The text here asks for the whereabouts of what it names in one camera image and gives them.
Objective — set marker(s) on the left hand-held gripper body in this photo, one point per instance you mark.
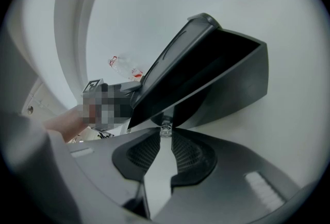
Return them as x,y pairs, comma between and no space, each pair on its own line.
113,104

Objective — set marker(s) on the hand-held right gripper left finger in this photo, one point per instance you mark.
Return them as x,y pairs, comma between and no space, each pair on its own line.
139,156

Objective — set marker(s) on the dark grey plastic tray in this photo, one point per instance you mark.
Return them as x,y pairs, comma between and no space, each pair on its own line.
245,84

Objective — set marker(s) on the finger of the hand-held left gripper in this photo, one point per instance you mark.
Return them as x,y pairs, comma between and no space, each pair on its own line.
130,87

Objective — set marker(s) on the person's left forearm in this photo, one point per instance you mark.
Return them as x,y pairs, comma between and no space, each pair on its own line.
67,122

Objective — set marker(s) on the clear plastic bottle red label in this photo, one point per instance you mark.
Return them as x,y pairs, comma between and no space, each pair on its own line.
123,67

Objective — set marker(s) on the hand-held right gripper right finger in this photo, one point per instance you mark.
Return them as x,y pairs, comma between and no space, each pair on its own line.
190,156

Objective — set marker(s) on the black rectangular box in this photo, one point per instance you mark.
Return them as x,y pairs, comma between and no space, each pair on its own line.
175,58

